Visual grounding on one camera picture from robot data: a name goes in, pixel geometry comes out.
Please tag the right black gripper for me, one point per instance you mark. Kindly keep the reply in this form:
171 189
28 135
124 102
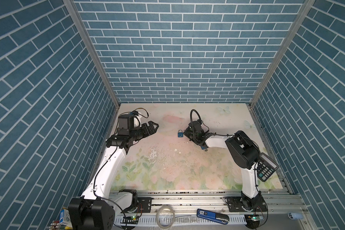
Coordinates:
192 132

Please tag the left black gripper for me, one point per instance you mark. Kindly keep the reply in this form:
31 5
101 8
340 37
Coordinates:
143 131

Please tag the blue padlock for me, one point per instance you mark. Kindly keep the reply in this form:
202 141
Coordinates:
204 148
180 133

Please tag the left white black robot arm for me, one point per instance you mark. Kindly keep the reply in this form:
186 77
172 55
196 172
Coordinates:
94 209

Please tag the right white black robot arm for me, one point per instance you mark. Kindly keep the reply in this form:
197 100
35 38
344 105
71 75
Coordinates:
244 152

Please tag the floral table mat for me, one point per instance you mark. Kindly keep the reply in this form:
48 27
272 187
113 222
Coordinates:
163 161

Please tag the black calculator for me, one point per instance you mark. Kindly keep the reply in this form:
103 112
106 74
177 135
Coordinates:
265 167

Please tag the blue black handheld device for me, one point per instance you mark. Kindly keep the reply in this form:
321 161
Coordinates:
213 216

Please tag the white blue cardboard box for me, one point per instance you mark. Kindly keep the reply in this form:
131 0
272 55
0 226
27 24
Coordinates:
64 218

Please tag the small light blue object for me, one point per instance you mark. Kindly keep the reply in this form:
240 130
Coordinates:
295 216

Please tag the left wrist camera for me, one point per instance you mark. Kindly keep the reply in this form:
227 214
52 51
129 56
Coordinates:
137 120

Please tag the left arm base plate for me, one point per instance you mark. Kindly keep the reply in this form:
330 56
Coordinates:
144 205

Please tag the aluminium rail frame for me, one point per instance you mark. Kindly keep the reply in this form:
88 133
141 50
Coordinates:
186 204

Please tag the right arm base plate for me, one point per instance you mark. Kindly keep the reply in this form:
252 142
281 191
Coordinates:
245 204

